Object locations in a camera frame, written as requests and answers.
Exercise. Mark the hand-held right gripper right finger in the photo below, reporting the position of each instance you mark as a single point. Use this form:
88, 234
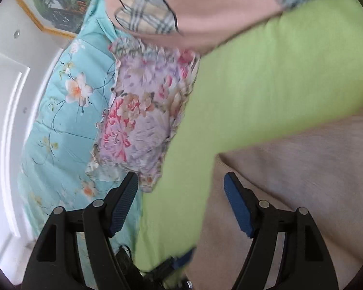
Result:
237, 207

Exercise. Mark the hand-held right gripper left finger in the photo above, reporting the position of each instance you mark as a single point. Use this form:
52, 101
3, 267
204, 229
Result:
124, 208

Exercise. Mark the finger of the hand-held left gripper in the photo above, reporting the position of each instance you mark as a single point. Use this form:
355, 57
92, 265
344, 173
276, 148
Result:
183, 259

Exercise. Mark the taupe knit sweater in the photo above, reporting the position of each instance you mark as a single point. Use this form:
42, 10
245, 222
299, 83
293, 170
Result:
305, 163

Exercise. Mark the floral ruffled pillow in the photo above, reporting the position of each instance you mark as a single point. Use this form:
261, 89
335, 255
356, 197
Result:
145, 111

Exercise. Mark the teal floral quilt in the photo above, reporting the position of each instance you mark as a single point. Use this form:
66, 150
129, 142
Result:
48, 127

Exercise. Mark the green bed sheet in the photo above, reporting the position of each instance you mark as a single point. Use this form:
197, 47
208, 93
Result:
260, 81

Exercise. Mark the pink quilt with plaid hearts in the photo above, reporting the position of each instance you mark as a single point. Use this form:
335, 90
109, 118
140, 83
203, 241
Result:
214, 6

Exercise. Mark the round recessed ceiling light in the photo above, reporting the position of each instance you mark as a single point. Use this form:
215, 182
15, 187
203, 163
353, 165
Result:
17, 33

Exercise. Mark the gold framed wall painting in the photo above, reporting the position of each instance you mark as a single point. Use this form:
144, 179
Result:
57, 0

